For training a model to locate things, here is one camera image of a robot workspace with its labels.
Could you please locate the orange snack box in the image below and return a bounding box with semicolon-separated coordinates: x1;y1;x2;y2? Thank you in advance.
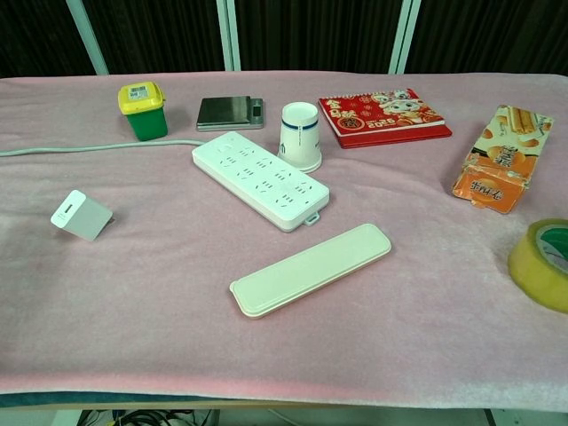
451;104;556;216

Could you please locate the grey power strip cable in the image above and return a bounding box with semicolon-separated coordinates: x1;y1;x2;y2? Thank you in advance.
0;138;208;158

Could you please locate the white charger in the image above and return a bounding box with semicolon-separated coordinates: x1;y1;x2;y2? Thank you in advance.
50;189;114;243

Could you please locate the yellow green mini bin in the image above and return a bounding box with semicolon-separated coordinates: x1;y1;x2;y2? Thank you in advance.
116;81;170;142

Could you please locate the white power strip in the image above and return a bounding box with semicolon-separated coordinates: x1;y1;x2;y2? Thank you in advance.
191;130;331;233

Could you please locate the pink tablecloth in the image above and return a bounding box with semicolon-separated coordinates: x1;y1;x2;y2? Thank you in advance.
0;70;568;410

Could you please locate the white partition post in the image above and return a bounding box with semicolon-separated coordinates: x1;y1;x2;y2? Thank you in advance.
216;0;243;72
66;0;110;75
388;0;422;75

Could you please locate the yellow tape roll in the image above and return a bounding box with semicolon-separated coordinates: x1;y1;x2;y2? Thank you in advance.
507;217;568;316

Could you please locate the white paper cup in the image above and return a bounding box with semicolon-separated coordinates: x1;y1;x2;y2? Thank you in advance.
277;101;323;174

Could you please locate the black ribbed partition panel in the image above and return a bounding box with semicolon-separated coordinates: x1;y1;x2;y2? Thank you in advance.
0;0;97;79
406;0;568;76
233;0;403;74
82;0;227;75

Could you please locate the silver digital scale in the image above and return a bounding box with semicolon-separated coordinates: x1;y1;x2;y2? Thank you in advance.
196;96;265;133

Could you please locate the red desk calendar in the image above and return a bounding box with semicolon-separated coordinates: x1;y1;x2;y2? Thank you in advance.
317;87;454;150

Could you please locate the black floor cable bundle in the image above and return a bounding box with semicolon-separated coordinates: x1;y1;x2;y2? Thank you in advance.
79;408;214;426

